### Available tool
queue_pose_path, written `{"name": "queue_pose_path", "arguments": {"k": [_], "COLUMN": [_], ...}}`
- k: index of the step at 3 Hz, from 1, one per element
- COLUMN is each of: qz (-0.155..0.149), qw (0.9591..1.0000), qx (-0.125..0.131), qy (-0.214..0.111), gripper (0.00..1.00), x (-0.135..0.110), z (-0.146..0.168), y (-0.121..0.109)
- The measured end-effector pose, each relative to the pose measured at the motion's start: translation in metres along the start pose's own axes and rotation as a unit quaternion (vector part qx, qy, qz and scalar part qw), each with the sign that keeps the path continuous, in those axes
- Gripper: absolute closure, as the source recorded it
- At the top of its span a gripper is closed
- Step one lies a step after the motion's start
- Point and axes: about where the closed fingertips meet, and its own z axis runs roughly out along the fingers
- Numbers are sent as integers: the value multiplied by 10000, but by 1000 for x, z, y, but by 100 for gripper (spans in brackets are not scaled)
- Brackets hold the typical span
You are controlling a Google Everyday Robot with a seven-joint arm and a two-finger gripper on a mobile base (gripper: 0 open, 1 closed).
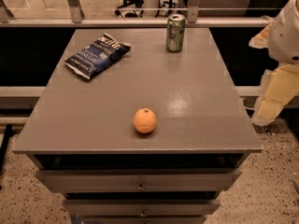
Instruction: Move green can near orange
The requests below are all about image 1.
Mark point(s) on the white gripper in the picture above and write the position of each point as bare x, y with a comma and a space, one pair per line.
286, 40

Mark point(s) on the green soda can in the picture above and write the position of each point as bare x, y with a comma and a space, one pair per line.
175, 32

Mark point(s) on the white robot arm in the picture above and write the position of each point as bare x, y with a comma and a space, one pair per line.
278, 87

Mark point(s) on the orange fruit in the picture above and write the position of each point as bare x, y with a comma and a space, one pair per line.
145, 120

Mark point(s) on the upper grey drawer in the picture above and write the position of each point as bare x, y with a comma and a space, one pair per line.
91, 181

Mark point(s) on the grey drawer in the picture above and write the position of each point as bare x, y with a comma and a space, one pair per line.
91, 181
141, 208

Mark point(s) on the black office chair base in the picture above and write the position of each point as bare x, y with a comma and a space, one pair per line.
132, 3

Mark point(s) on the blue chip bag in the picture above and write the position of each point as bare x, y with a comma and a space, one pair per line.
98, 56

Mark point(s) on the lower grey drawer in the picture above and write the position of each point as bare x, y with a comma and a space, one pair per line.
141, 208

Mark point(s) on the grey drawer cabinet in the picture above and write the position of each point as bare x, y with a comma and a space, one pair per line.
153, 139

